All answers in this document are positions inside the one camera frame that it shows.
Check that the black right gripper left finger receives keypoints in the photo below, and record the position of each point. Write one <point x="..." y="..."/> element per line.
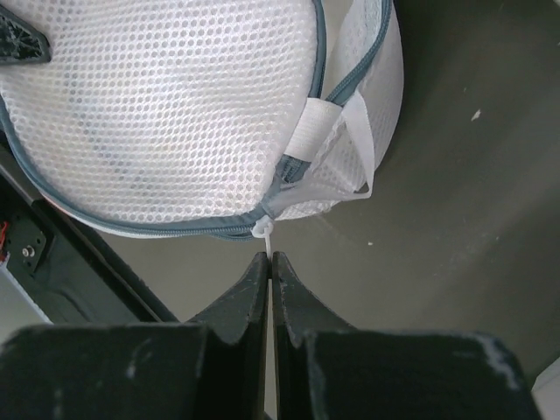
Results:
<point x="212" y="367"/>

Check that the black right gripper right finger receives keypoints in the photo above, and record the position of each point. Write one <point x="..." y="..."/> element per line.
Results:
<point x="328" y="369"/>

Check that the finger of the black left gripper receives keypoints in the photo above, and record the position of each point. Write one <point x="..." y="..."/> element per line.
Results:
<point x="21" y="43"/>

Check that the white mesh laundry bag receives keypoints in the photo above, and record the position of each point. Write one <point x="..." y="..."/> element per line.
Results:
<point x="159" y="119"/>

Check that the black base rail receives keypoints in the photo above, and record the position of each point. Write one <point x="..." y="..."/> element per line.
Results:
<point x="65" y="268"/>

